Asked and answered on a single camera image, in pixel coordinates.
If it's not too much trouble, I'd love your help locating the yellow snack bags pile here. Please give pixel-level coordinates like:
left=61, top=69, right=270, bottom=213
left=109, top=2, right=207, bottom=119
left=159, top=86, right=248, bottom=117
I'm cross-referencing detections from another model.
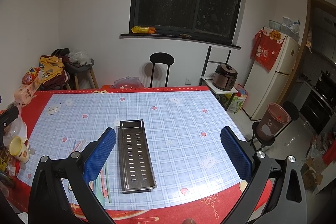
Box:
left=39, top=55, right=69, bottom=90

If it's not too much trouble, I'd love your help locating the black round-back chair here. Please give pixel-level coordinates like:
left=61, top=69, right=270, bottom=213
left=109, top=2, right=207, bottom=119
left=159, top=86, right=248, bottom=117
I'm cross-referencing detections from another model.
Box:
left=149, top=52, right=176, bottom=88

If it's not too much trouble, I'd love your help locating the black metal rack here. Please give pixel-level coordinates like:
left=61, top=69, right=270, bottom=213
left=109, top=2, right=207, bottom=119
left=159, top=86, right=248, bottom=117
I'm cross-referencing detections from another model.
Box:
left=201, top=46, right=232, bottom=77

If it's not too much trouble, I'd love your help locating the green chopstick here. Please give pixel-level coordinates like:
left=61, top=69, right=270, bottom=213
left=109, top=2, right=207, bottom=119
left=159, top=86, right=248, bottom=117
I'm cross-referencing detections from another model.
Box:
left=104, top=163, right=112, bottom=203

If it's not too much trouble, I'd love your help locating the yellow cartoon mug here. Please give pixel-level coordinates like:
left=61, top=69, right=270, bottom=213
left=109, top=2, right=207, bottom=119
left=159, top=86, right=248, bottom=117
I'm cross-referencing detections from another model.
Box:
left=9, top=136, right=30, bottom=164

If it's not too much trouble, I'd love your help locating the brown trash bin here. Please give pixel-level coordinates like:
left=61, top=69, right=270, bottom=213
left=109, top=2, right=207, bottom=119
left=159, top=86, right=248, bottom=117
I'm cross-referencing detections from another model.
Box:
left=256, top=103, right=290, bottom=141

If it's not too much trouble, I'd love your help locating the clear plastic container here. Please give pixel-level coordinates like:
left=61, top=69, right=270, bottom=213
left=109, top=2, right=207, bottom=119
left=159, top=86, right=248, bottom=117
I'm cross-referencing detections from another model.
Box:
left=111, top=76, right=144, bottom=89

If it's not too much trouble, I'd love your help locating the pink chopstick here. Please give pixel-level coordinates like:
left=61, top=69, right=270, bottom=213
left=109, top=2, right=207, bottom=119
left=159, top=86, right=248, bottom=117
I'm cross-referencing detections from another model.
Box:
left=100, top=170, right=108, bottom=198

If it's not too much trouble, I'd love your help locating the stainless steel utensil tray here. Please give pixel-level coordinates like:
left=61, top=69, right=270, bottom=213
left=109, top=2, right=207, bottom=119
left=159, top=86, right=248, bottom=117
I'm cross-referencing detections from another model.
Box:
left=118, top=120, right=157, bottom=194

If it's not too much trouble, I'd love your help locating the wooden stool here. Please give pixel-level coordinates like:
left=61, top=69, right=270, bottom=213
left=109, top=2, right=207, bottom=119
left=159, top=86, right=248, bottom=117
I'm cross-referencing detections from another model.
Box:
left=65, top=59, right=99, bottom=90

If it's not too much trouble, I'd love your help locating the pink tissue pack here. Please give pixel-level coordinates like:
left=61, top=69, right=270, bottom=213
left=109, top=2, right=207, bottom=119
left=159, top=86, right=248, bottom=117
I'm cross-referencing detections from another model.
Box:
left=14, top=78, right=42, bottom=105

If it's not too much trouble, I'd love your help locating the yellow snack bag on sill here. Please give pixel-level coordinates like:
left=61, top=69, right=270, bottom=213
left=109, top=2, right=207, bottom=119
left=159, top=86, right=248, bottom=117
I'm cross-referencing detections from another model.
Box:
left=131, top=26, right=156, bottom=34

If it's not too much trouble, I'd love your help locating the brown rice cooker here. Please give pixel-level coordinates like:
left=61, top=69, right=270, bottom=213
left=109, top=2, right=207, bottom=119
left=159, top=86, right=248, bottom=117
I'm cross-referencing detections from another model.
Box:
left=213, top=64, right=238, bottom=91

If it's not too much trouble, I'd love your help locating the blue plaid table mat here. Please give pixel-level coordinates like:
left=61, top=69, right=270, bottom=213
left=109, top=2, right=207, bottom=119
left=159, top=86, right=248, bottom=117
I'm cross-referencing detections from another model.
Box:
left=18, top=90, right=243, bottom=210

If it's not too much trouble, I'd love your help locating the red cloth on refrigerator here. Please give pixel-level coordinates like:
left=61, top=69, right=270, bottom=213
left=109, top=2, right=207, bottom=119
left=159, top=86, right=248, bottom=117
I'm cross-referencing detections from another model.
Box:
left=251, top=27, right=286, bottom=72

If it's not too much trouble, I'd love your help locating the white refrigerator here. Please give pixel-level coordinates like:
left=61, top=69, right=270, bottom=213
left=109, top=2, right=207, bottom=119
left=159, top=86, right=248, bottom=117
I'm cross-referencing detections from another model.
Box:
left=243, top=34, right=299, bottom=121

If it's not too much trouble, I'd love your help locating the small white sachet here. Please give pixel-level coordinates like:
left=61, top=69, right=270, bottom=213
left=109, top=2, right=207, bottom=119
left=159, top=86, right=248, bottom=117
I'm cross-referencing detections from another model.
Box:
left=47, top=103, right=62, bottom=115

